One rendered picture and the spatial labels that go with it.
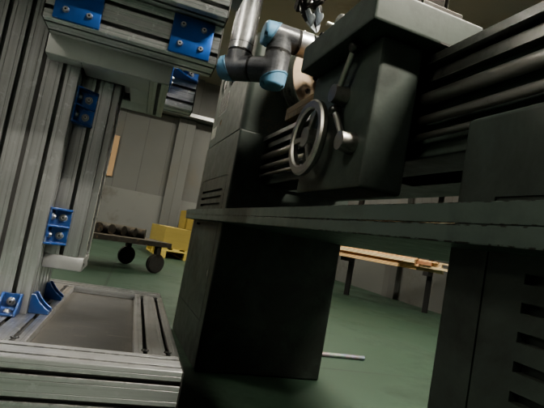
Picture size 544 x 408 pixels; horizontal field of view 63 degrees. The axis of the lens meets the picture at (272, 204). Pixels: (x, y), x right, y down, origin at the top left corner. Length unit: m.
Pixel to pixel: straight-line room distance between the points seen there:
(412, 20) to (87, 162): 0.80
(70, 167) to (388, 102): 0.77
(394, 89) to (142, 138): 7.50
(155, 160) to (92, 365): 7.36
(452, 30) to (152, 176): 7.45
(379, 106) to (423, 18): 0.16
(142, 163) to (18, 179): 7.00
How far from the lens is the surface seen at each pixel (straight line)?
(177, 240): 6.20
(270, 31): 1.36
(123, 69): 1.11
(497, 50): 0.76
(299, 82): 1.57
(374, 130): 0.77
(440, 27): 0.86
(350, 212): 0.66
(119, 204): 8.06
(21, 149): 1.16
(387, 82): 0.80
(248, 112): 1.65
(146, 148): 8.15
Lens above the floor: 0.49
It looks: 5 degrees up
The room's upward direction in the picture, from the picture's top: 10 degrees clockwise
